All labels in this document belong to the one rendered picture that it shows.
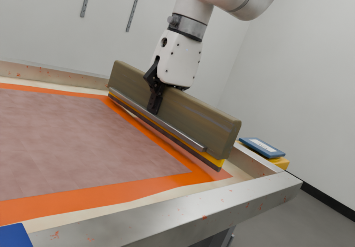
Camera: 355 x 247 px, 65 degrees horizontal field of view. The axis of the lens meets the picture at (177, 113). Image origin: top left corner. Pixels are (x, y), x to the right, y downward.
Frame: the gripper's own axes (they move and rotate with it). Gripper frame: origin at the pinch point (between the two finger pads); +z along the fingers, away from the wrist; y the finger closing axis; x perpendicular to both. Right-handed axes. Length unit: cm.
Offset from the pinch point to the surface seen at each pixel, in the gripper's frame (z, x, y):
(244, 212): 4.7, -28.9, -7.3
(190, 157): 6.2, -12.1, 0.2
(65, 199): 6.3, -18.1, -27.3
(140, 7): -33, 200, 132
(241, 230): 102, 27, 153
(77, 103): 6.0, 12.6, -11.8
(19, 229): 1.7, -25.8, -34.9
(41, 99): 6.0, 12.9, -19.2
